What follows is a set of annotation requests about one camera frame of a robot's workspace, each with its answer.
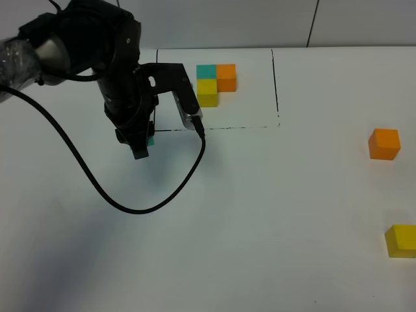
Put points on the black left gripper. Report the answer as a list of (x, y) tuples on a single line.
[(129, 105)]

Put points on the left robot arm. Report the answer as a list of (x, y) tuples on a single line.
[(96, 41)]

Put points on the template yellow cube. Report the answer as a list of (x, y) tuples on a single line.
[(207, 93)]

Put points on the template teal cube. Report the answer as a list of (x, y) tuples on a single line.
[(206, 71)]

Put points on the template orange cube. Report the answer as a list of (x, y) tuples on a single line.
[(226, 77)]

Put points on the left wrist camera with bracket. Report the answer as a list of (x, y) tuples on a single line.
[(172, 77)]

